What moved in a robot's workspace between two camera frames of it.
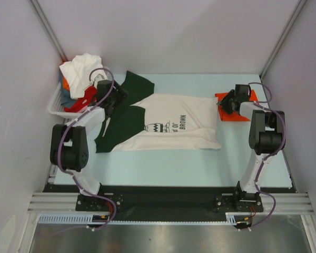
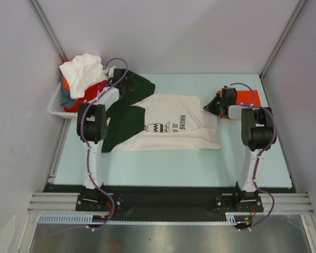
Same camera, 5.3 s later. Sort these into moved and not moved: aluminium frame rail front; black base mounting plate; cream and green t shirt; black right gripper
Moved: black right gripper
Not moved: cream and green t shirt; black base mounting plate; aluminium frame rail front
